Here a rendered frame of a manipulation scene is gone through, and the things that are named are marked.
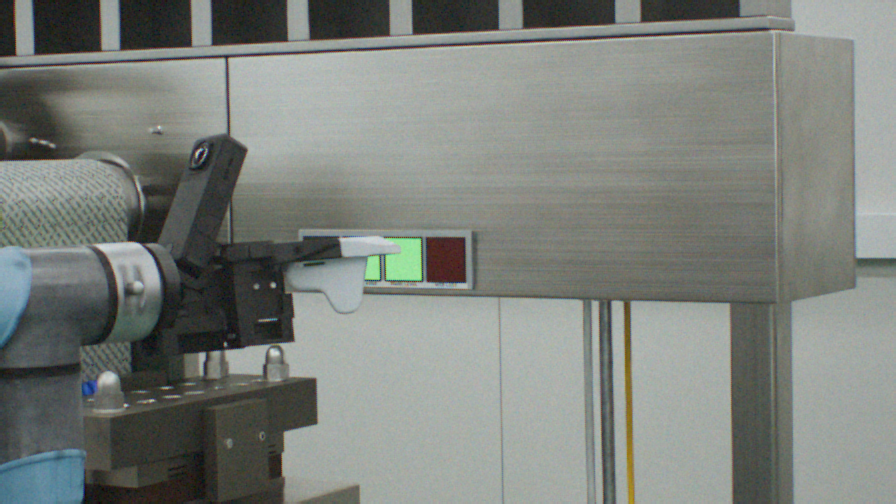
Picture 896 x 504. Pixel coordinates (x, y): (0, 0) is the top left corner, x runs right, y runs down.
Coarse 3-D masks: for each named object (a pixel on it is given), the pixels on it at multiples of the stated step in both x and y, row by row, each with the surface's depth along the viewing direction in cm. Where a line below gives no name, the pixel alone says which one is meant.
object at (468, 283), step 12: (300, 240) 252; (468, 240) 239; (468, 252) 240; (300, 264) 252; (384, 264) 246; (468, 264) 240; (384, 276) 246; (468, 276) 240; (432, 288) 243; (444, 288) 242; (456, 288) 241; (468, 288) 240
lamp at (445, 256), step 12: (432, 240) 242; (444, 240) 241; (456, 240) 240; (432, 252) 242; (444, 252) 241; (456, 252) 240; (432, 264) 242; (444, 264) 241; (456, 264) 240; (432, 276) 242; (444, 276) 241; (456, 276) 241
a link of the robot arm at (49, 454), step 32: (0, 384) 143; (32, 384) 143; (64, 384) 145; (0, 416) 144; (32, 416) 143; (64, 416) 145; (0, 448) 144; (32, 448) 143; (64, 448) 145; (0, 480) 144; (32, 480) 144; (64, 480) 145
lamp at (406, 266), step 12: (396, 240) 245; (408, 240) 244; (420, 240) 243; (408, 252) 244; (420, 252) 243; (396, 264) 245; (408, 264) 244; (420, 264) 243; (396, 276) 245; (408, 276) 244; (420, 276) 243
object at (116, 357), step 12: (84, 348) 248; (96, 348) 250; (108, 348) 252; (120, 348) 254; (84, 360) 248; (96, 360) 250; (108, 360) 252; (120, 360) 254; (84, 372) 248; (96, 372) 250; (120, 372) 254
